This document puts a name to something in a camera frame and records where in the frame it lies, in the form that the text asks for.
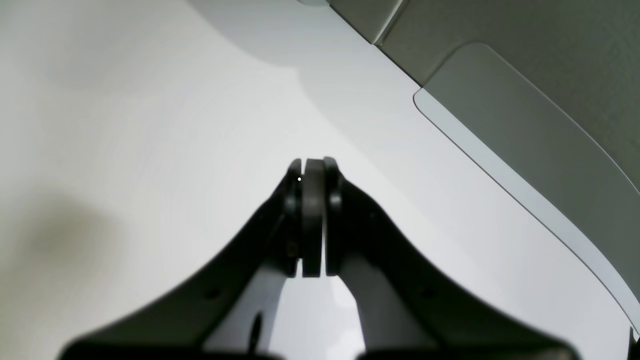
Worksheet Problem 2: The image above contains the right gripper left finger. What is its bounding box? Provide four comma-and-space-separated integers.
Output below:
61, 159, 325, 360

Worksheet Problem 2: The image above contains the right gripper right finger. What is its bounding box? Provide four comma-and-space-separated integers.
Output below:
324, 157, 579, 360

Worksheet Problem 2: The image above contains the right grey chair back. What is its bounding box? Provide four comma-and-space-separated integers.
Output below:
298, 0, 409, 46

